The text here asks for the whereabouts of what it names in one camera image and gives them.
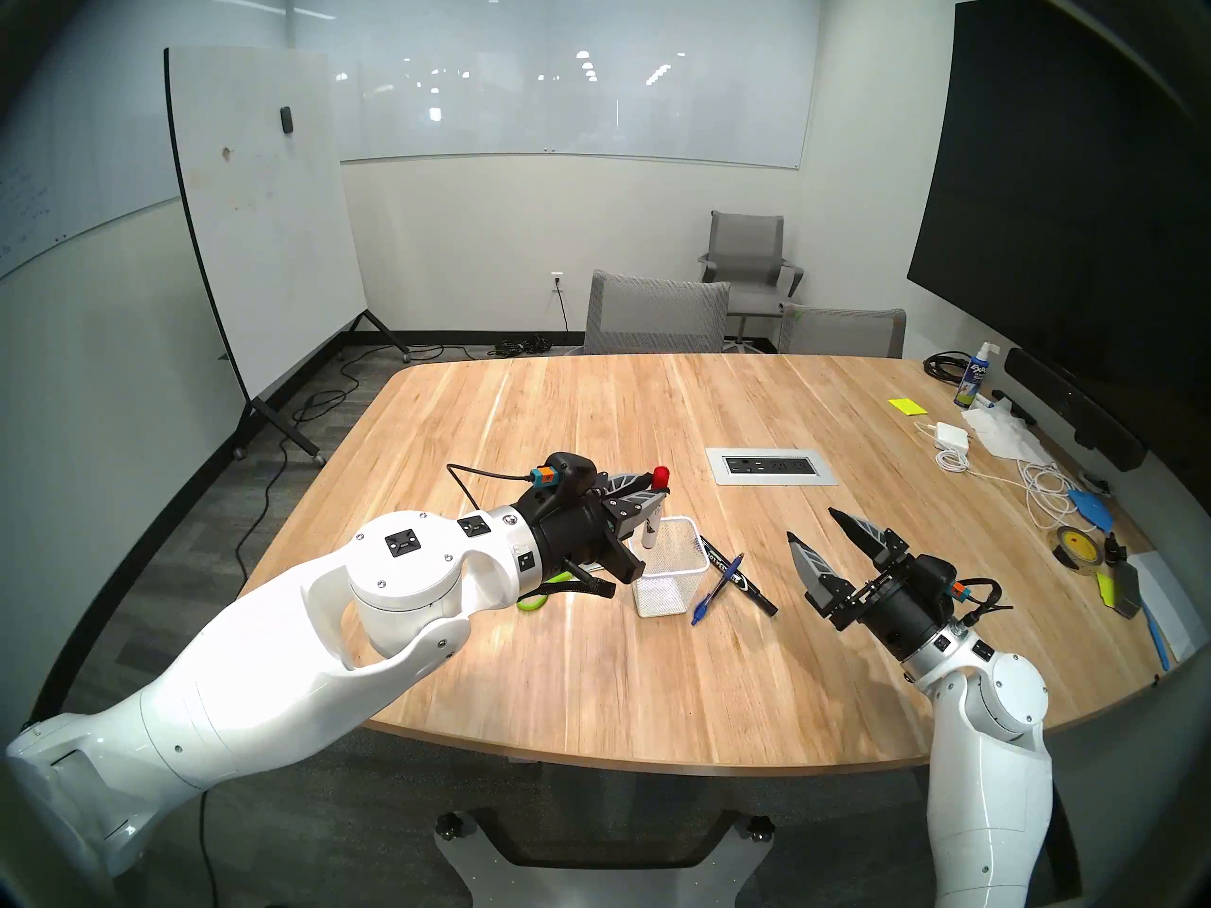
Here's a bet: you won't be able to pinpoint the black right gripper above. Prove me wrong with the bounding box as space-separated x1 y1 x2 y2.
785 507 955 659

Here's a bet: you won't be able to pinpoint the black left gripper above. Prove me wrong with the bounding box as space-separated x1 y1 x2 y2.
525 469 675 585

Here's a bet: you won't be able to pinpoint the red capped white marker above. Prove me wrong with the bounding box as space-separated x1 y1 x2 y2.
641 463 674 550

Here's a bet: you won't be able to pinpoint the white wire mesh pen holder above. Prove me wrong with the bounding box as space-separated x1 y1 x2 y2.
632 515 711 620

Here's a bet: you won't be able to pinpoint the green handled scissors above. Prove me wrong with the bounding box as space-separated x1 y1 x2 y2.
516 558 578 615

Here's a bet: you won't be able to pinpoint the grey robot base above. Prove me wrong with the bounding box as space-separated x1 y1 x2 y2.
433 807 777 908

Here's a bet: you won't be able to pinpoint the black permanent marker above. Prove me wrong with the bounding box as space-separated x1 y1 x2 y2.
698 534 780 619

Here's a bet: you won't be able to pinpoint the blue ballpoint pen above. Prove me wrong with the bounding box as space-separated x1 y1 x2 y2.
691 552 746 626

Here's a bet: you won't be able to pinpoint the blue pen on paper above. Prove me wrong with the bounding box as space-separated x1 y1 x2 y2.
1140 599 1172 672

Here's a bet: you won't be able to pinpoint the grey table power outlet box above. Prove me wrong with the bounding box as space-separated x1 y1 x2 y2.
706 447 839 487

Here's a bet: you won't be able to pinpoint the grey mesh office chair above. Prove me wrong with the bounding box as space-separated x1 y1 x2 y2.
777 302 907 359
583 270 732 356

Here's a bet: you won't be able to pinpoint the white crumpled tissue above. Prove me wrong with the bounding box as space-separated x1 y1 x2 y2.
963 400 1053 464

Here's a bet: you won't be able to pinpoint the whiteboard cleaner spray bottle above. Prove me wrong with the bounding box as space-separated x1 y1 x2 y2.
954 340 999 409

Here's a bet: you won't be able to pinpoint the black and yellow tape roll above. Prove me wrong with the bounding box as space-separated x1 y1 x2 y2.
1055 525 1106 570

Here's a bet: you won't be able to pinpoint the black video sound bar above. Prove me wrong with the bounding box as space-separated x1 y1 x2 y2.
1003 347 1149 473

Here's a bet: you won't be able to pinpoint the grey office chair with armrests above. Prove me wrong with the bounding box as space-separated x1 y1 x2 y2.
697 211 805 352

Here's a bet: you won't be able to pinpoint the dark grey eraser block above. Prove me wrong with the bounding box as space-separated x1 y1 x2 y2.
1109 563 1149 621

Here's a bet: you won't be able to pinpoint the white paper sheet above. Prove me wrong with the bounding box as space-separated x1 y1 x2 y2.
1131 550 1207 663

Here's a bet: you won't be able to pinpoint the mobile whiteboard on stand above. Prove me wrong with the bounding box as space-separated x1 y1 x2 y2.
164 47 412 463

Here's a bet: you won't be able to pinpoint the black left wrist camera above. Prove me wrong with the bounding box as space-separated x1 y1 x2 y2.
539 452 599 500

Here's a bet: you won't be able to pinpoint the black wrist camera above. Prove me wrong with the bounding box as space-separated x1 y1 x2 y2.
539 452 599 500
908 554 961 600

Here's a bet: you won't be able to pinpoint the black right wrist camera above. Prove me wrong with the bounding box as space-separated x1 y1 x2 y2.
908 554 961 600

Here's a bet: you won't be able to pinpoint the black left gripper cable loop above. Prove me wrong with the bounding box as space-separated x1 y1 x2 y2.
544 561 618 600

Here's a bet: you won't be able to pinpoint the thin black left camera cable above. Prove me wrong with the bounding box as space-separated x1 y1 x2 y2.
447 462 540 515

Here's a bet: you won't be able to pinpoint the black right camera cable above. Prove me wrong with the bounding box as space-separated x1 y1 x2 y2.
956 578 1013 623

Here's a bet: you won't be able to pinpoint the long black floor cable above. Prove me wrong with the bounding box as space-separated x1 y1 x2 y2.
232 343 474 585

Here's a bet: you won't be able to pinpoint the wide glass wall whiteboard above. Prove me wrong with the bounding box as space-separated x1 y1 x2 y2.
284 0 816 171

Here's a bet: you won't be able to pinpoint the large black wall screen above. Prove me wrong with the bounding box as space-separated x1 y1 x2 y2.
906 0 1211 491

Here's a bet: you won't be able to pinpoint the wall whiteboard with writing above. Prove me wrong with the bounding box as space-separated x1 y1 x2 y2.
0 0 294 283

